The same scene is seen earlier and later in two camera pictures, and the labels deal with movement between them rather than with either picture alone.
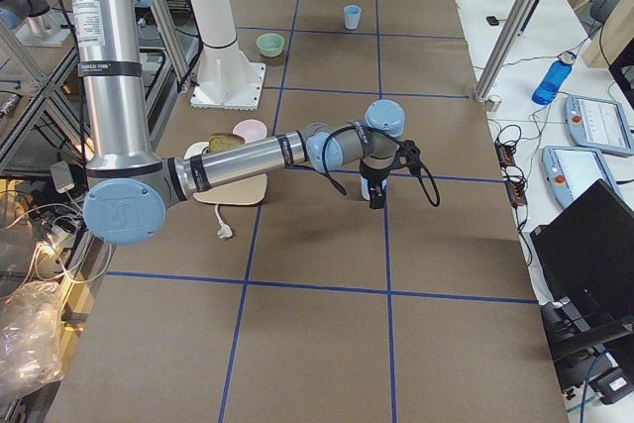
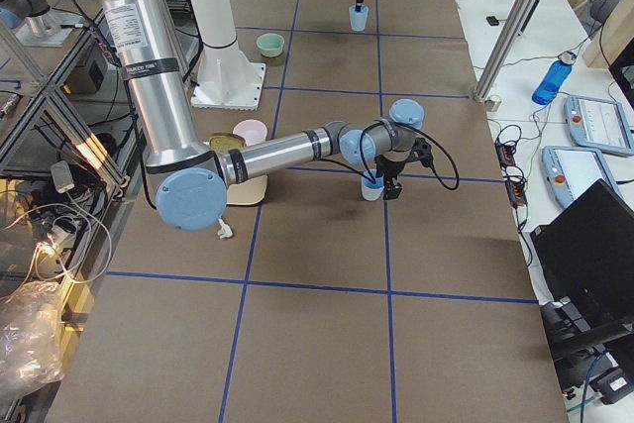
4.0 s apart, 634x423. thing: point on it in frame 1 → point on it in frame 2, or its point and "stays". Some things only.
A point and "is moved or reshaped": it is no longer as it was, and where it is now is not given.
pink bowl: [252, 130] stays
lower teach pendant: [569, 170] stays
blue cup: [352, 16] is moved or reshaped
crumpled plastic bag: [31, 350] stays
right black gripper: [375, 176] → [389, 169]
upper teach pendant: [598, 125] stays
